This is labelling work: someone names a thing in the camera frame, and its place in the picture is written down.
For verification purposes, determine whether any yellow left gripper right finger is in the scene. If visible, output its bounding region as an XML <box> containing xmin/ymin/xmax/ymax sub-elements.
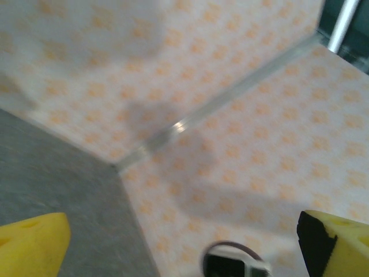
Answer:
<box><xmin>296</xmin><ymin>209</ymin><xmax>369</xmax><ymax>277</ymax></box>

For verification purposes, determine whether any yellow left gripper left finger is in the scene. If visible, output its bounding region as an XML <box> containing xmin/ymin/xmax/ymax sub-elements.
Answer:
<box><xmin>0</xmin><ymin>212</ymin><xmax>71</xmax><ymax>277</ymax></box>

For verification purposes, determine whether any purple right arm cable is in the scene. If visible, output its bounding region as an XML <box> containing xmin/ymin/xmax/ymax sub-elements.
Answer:
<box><xmin>202</xmin><ymin>240</ymin><xmax>260</xmax><ymax>260</ymax></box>

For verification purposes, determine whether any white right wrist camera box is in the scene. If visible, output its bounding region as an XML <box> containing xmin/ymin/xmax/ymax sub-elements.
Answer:
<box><xmin>202</xmin><ymin>245</ymin><xmax>273</xmax><ymax>277</ymax></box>

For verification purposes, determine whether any aluminium frame top rail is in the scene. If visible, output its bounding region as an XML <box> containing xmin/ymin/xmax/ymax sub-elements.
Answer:
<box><xmin>328</xmin><ymin>0</ymin><xmax>360</xmax><ymax>54</ymax></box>

